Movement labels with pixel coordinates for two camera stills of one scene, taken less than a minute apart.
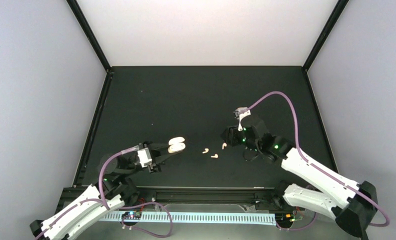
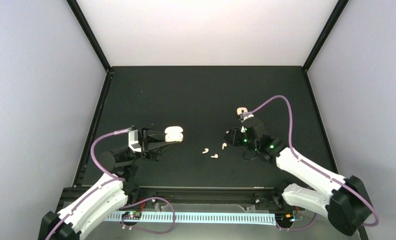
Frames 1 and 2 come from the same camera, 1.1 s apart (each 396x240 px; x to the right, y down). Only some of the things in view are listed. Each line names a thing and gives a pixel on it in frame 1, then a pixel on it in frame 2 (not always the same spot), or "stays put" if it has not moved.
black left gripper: x=157 y=159 → x=155 y=147
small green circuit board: x=132 y=215 stays put
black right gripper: x=229 y=137 stays put
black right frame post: x=339 y=9 stays put
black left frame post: x=91 y=35 stays put
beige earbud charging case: x=176 y=144 → x=173 y=134
